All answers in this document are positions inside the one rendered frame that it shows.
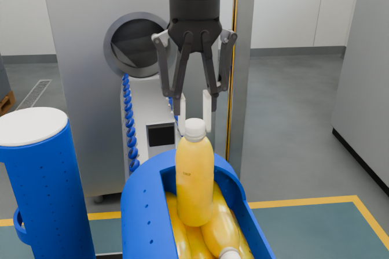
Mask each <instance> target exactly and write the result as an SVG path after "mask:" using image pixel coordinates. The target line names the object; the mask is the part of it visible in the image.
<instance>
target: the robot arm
mask: <svg viewBox="0 0 389 259"><path fill-rule="evenodd" d="M169 7H170V21H169V24H168V26H167V30H165V31H163V32H161V33H159V34H152V36H151V38H152V41H153V44H154V45H155V48H156V51H157V61H158V67H159V78H160V88H161V90H162V93H163V96H164V97H171V98H172V110H173V114H174V115H175V116H178V129H179V131H180V134H181V135H182V136H183V135H185V101H186V99H185V97H184V95H183V93H182V88H183V84H184V78H185V72H186V66H187V62H188V59H189V54H191V53H194V52H199V53H201V57H202V61H203V67H204V73H205V79H206V83H207V89H208V90H203V120H204V122H205V130H206V131H207V132H211V112H216V104H217V97H218V96H219V92H221V91H227V90H228V87H229V77H230V67H231V60H232V50H233V46H234V44H235V42H236V40H237V34H236V33H235V32H234V31H232V30H231V29H224V28H222V25H221V22H220V20H219V16H220V0H169ZM219 35H220V36H221V37H220V40H221V42H222V43H221V51H220V58H219V70H218V82H216V78H215V71H214V64H213V60H212V49H211V46H212V45H213V44H214V42H215V41H216V39H217V38H218V36H219ZM168 38H171V39H172V40H173V41H174V43H175V44H176V45H177V46H178V50H177V61H176V65H175V72H174V78H173V85H172V87H170V85H169V78H168V66H167V55H166V50H165V47H167V45H168Z"/></svg>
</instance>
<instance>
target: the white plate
mask: <svg viewBox="0 0 389 259"><path fill-rule="evenodd" d="M67 121H68V119H67V115H66V114H65V113H64V112H62V111H61V110H58V109H55V108H47V107H37V108H27V109H22V110H17V111H15V112H11V113H8V114H6V115H4V116H1V117H0V146H7V147H13V146H25V145H30V144H33V143H37V142H41V141H43V140H46V139H48V138H50V137H52V136H54V135H55V134H57V133H59V132H60V131H61V130H62V129H63V128H64V127H65V126H66V124H67Z"/></svg>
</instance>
